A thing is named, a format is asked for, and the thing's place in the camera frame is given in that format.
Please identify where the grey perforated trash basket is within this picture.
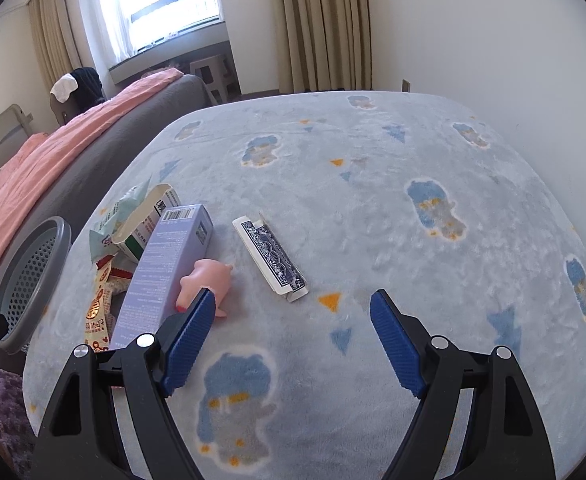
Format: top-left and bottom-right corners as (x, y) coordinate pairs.
(0, 216), (72, 356)

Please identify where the green white small carton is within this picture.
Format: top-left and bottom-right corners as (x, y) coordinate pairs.
(112, 183), (180, 263)

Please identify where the white cloth on chair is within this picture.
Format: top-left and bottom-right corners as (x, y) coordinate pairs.
(49, 73), (78, 104)

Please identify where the light blue patterned blanket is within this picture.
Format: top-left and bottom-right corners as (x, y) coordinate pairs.
(21, 90), (586, 480)

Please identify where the beige curtain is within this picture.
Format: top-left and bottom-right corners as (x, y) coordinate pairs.
(28, 0), (82, 90)
(272, 0), (373, 93)

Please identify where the chair with dark clothes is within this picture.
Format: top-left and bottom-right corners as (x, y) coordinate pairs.
(49, 67), (106, 126)

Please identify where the left beige curtain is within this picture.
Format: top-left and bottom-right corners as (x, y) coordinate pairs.
(28, 0), (82, 90)

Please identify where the blue playing card box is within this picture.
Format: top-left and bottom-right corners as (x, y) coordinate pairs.
(232, 216), (308, 302)

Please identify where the pink pig toy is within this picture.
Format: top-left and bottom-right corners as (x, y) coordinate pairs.
(176, 259), (232, 318)

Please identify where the white stool under window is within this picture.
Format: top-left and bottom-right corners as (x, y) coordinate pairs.
(189, 54), (237, 103)

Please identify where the pink bed cover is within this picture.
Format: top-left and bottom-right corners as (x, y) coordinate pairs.
(0, 67), (183, 258)

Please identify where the red patterned snack wrapper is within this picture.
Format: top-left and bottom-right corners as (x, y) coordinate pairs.
(84, 255), (133, 352)

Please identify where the white sheer curtain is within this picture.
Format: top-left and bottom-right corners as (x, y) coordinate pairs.
(99, 0), (134, 66)

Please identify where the purple rectangular box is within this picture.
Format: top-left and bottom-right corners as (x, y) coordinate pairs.
(111, 204), (214, 349)

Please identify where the light green plastic wrapper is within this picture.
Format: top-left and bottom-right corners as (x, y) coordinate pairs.
(88, 179), (150, 263)

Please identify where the right beige curtain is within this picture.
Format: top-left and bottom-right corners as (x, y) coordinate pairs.
(272, 0), (373, 93)

